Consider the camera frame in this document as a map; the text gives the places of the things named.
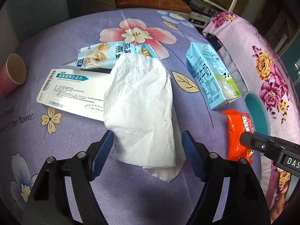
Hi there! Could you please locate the orange Ovaltine snack wrapper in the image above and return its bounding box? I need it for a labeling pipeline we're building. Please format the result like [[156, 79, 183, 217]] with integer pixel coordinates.
[[222, 109, 254, 165]]

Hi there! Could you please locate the white tissue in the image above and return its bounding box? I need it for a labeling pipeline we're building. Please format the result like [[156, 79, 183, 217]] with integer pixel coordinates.
[[104, 54, 186, 182]]

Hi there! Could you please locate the teal trash bin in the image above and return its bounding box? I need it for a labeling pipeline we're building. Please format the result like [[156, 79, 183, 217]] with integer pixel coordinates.
[[244, 91, 271, 136]]

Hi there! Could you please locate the white medicine box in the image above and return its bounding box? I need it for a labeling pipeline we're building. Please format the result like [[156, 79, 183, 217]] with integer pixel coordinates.
[[37, 69, 110, 121]]

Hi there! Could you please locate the blue milk carton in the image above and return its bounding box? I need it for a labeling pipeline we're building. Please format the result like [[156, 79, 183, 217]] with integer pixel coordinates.
[[186, 42, 241, 110]]

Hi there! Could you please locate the pink floral quilt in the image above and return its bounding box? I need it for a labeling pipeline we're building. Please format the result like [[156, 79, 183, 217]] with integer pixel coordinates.
[[203, 12, 299, 224]]

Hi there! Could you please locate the purple floral bedsheet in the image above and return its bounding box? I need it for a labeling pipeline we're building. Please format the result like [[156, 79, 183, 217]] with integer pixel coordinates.
[[0, 9, 263, 225]]

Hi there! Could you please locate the blue white snack bag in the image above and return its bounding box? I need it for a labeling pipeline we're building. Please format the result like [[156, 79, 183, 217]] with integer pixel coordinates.
[[61, 41, 158, 71]]

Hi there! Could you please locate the pink paper cup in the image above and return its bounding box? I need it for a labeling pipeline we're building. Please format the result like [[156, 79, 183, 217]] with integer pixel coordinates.
[[0, 54, 27, 99]]

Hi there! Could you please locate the dark wooden cabinet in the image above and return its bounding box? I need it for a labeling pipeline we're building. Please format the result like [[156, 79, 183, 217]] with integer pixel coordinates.
[[254, 0, 299, 56]]

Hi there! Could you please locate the black electronic device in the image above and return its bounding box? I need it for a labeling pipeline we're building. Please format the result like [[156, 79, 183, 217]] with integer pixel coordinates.
[[186, 0, 227, 29]]

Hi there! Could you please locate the brown leather cushion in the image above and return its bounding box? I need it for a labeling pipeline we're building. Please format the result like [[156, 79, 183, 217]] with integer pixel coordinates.
[[115, 0, 191, 14]]

